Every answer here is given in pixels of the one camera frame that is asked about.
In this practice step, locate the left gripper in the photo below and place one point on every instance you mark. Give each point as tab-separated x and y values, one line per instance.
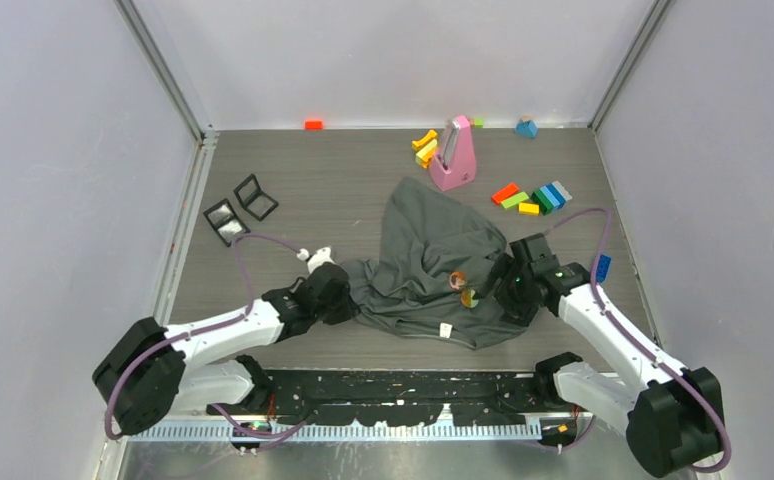
347	311

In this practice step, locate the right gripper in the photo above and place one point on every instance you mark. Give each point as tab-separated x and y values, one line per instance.
505	268

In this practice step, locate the grey t-shirt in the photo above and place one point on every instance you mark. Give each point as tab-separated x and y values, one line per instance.
425	237

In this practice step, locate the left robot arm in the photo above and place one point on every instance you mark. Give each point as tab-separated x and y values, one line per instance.
208	351

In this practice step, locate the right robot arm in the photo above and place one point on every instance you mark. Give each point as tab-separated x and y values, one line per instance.
625	351

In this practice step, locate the black brooch box far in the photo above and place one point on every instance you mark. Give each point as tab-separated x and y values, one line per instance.
254	199

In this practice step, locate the black brooch box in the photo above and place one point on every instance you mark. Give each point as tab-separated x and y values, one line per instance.
225	222
254	199

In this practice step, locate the black brooch box near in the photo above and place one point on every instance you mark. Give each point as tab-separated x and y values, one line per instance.
225	222

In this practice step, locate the small yellow block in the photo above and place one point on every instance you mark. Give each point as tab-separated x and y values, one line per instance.
527	208

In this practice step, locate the lime green block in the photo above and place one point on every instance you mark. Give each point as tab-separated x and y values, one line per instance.
514	200

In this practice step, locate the orange long block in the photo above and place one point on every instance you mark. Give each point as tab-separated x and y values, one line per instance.
504	193

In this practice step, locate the blue flat brick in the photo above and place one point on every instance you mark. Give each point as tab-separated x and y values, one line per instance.
602	268

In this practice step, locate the stacked blue green bricks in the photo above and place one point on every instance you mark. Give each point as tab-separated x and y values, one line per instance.
551	197

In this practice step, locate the pink metronome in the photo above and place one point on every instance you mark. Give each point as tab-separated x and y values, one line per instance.
454	162

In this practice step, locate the blue triangular block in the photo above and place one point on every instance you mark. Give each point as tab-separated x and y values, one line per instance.
526	127

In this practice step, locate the yellow curved blocks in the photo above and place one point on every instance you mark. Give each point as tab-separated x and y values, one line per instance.
425	147

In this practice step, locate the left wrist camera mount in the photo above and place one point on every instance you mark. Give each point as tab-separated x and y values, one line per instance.
315	259

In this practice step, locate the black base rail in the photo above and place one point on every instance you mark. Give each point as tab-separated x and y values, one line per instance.
397	398

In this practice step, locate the red block by wall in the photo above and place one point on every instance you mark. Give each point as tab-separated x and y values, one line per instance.
313	124

